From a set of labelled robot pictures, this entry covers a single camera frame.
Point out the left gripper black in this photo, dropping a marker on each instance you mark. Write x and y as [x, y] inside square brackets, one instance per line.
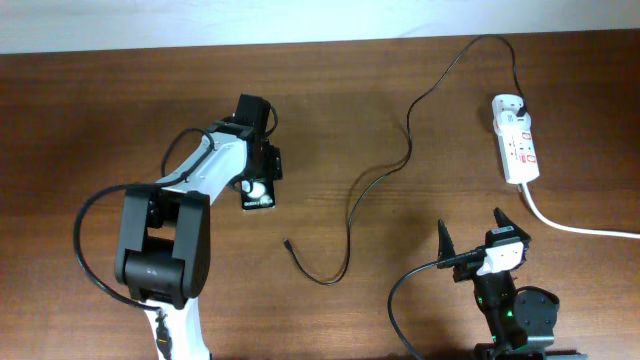
[273, 166]

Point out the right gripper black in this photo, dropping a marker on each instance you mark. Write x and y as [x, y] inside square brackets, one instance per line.
[446, 247]

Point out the black Samsung Galaxy phone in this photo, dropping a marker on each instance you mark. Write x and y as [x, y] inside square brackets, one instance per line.
[257, 194]

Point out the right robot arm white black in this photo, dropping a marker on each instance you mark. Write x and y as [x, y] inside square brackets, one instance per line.
[521, 320]

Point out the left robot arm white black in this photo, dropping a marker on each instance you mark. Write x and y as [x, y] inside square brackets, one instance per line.
[164, 248]

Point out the white USB charger adapter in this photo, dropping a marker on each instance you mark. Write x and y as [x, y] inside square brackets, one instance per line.
[510, 114]

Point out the white power strip red switches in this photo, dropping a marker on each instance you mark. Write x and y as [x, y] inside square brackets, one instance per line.
[518, 156]

